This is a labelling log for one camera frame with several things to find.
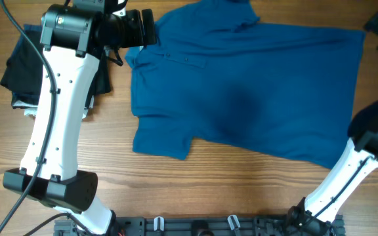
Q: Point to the blue polo shirt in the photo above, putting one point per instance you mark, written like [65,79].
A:
[218,73]

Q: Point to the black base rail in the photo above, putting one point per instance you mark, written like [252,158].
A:
[231,225]

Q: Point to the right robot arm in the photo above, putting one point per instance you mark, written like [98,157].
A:
[316,214]

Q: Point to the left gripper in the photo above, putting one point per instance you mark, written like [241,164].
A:
[136,37]

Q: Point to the black folded garment underneath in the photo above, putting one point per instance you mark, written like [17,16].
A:
[101,81]

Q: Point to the black folded garment on top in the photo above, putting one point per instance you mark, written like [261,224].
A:
[24,72]

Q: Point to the white folded garment at bottom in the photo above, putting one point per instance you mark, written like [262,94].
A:
[31,110]

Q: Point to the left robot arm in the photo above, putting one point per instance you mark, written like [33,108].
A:
[75,37]

